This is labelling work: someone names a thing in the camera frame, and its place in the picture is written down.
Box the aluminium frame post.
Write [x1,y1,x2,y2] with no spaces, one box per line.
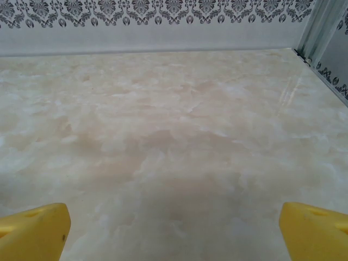
[296,0,338,65]

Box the aluminium table side rail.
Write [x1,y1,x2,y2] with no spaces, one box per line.
[292,47,348,108]

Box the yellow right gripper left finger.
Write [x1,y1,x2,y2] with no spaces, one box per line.
[0,202,72,261]

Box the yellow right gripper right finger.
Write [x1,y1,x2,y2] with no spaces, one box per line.
[279,201,348,261]

